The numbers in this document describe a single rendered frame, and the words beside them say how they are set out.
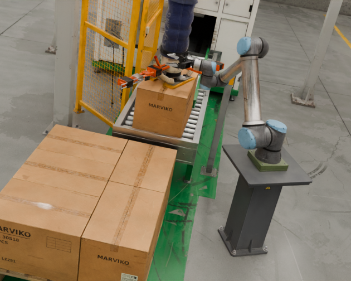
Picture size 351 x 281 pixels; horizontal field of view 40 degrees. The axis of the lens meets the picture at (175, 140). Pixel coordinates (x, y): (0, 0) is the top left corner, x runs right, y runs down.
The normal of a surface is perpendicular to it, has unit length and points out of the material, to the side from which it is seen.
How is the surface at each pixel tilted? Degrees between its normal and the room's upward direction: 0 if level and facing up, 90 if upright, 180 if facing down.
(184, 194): 0
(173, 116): 90
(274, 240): 0
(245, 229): 90
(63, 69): 90
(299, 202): 0
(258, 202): 90
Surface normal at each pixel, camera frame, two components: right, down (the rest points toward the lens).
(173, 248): 0.16, -0.86
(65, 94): -0.15, 0.48
